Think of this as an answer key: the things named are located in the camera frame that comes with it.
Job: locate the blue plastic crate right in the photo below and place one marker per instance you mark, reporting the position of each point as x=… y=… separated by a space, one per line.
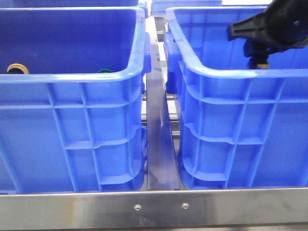
x=239 y=128

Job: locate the blue crate back left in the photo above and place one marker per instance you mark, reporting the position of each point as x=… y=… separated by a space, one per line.
x=72 y=3

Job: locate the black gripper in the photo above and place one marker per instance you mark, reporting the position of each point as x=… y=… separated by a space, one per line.
x=282 y=26

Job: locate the blue plastic crate left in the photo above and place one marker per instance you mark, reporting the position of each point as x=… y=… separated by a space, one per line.
x=64 y=127

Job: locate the blue metal divider rail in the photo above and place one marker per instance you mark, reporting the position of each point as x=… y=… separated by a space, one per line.
x=161 y=163

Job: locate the green push button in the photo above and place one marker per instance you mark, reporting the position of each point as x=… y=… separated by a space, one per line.
x=105 y=71

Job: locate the distant blue crate left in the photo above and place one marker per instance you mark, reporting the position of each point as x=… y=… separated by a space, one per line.
x=158 y=7

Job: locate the red push button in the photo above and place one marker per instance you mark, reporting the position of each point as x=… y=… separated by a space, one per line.
x=262 y=66

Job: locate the steel shelf front bar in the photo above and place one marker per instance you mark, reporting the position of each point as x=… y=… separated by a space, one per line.
x=177 y=209

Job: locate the blue plastic crate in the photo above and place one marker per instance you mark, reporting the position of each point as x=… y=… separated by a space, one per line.
x=239 y=128
x=64 y=127

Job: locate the yellow push button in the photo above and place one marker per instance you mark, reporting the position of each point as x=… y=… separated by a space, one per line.
x=17 y=69

